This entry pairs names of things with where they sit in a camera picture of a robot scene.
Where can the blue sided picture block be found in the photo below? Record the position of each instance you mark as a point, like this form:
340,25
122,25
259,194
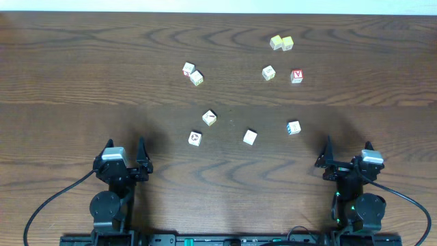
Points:
293,127

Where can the yellow block of pair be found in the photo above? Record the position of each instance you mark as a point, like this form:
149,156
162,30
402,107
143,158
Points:
287,43
276,42

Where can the white block yellow drawing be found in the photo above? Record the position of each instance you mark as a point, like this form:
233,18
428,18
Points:
268,73

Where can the red letter A block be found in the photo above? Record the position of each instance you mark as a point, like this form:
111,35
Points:
296,76

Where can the white block red sides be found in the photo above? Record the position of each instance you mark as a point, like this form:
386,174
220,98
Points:
188,69

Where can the yellow block right of pair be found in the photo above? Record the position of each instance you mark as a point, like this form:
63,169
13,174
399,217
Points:
287,43

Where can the hammer picture block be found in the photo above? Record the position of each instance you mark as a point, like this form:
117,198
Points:
209,117

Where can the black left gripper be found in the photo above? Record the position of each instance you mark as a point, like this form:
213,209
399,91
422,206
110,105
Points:
129,169

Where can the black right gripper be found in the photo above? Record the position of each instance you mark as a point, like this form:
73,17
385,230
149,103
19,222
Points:
326,160

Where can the soccer ball picture block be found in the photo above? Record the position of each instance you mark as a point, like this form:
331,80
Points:
195,138

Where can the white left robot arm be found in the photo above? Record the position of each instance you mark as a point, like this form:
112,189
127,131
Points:
112,209

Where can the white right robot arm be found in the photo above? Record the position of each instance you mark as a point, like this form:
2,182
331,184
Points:
358,214

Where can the yellow block left of pair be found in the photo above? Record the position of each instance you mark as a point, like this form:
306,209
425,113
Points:
276,42

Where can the plain white picture block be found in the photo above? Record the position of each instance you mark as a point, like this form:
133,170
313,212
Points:
250,137

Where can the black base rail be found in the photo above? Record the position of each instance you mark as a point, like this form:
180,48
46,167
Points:
188,240

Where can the white block yellow sides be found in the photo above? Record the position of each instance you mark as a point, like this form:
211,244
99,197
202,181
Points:
196,78

